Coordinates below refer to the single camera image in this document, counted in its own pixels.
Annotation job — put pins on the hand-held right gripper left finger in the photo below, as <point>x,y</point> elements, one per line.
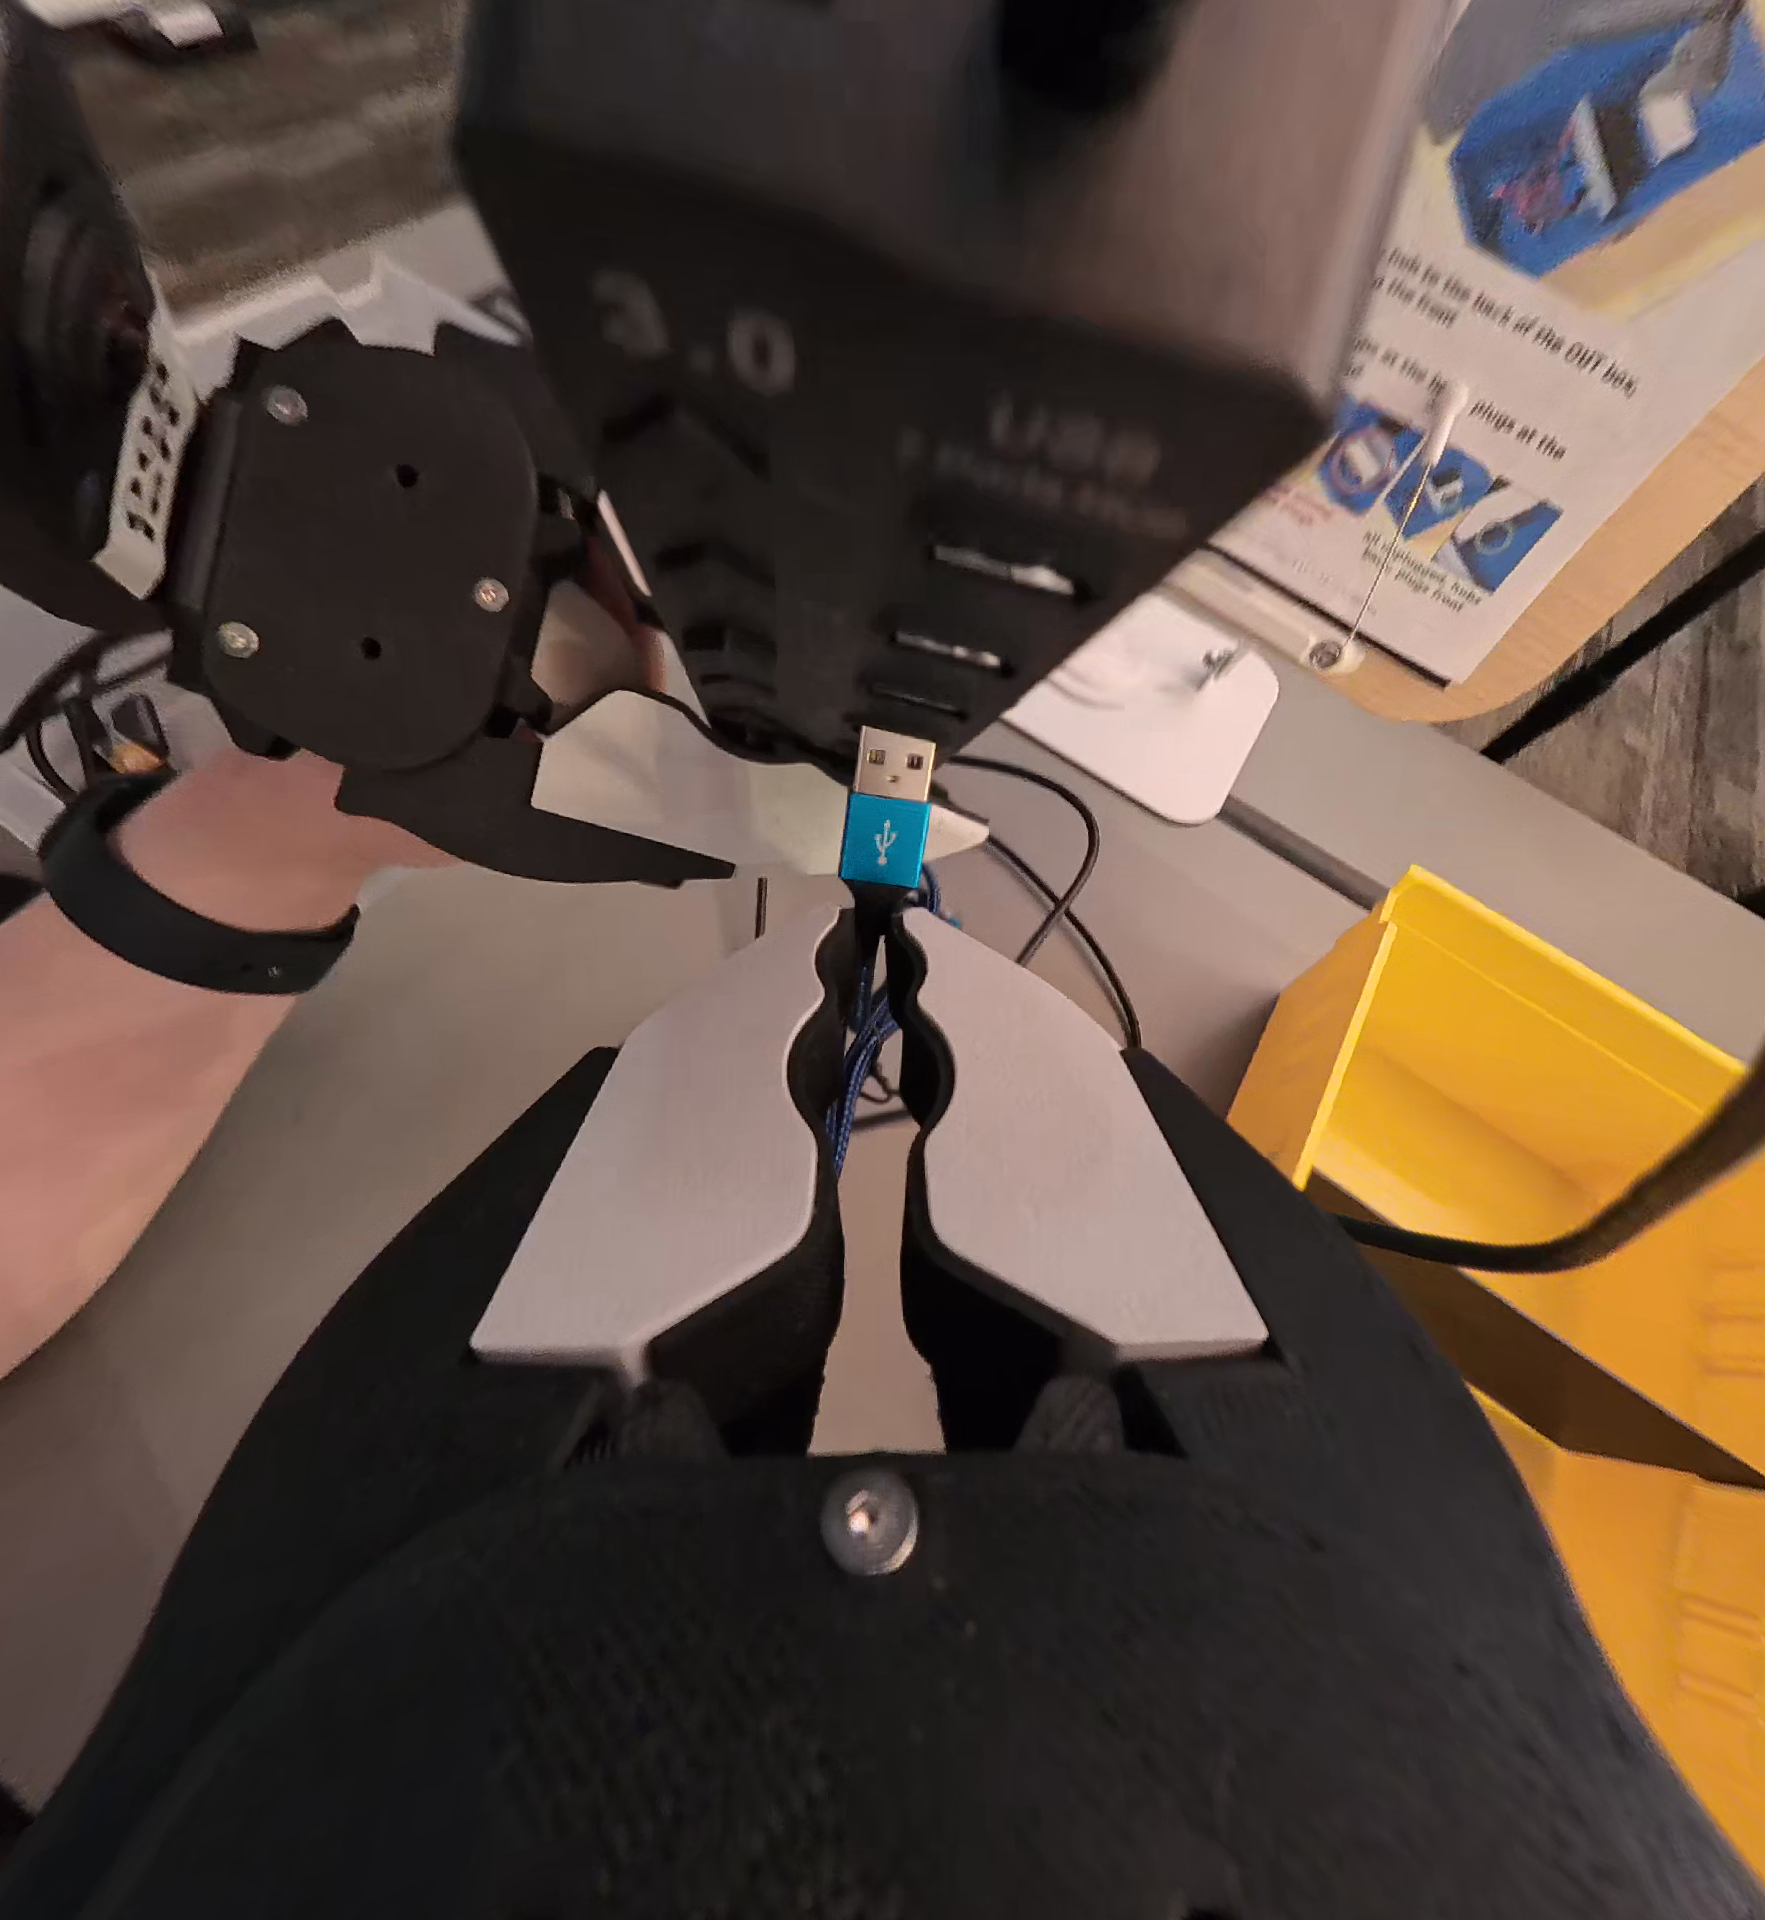
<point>658,1202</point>

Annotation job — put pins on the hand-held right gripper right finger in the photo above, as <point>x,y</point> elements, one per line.
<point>1093,1202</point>

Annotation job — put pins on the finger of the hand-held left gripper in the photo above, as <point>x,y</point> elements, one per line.
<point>688,785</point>
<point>615,599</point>

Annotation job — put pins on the black 7-port USB hub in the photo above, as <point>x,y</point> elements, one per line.
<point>1662,1171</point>

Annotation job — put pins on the yellow plastic bin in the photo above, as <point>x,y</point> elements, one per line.
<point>1722,1681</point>

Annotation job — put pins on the person's left forearm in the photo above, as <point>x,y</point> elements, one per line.
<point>132,1141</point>

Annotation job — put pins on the person's left hand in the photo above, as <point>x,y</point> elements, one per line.
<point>268,827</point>

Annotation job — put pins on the white stand base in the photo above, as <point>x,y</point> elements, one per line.
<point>1168,720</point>

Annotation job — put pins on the instruction poster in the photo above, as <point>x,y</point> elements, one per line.
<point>1602,330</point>

